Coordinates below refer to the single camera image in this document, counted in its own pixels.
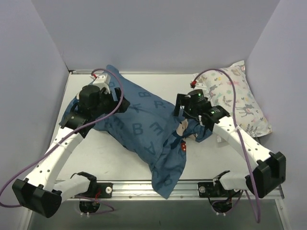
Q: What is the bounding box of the blue letter-print pillowcase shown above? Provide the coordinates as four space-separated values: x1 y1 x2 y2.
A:
59 64 212 199

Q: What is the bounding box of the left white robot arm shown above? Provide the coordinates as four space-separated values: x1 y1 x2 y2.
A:
12 85 130 218

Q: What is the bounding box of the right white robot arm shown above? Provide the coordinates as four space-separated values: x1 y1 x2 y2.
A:
173 89 286 198

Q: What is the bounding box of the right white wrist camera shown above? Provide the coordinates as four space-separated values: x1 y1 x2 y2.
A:
190 80 207 90

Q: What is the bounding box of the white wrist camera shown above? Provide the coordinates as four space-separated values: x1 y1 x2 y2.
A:
92 74 111 94
190 80 207 90

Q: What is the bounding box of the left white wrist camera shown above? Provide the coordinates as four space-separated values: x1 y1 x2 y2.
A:
92 74 111 94

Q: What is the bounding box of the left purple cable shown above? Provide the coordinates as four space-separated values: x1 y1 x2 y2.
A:
0 68 124 207

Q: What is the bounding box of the purple cable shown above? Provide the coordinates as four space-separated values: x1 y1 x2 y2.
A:
0 68 124 207
193 69 262 223

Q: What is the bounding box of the rear aluminium rail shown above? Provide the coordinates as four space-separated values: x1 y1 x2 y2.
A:
70 69 104 75

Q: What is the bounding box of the aluminium rail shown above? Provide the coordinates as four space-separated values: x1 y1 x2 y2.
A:
70 69 104 75
31 180 285 199

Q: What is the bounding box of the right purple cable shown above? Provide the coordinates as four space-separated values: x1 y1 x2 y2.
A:
193 69 262 223

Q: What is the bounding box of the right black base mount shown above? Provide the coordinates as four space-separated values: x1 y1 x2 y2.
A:
198 181 228 198

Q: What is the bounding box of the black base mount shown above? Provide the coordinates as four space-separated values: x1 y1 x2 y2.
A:
198 181 228 198
94 182 113 199

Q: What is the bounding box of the front aluminium rail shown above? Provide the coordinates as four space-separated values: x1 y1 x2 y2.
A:
31 180 285 199

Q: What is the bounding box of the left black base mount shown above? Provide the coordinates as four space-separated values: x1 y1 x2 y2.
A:
94 182 113 199

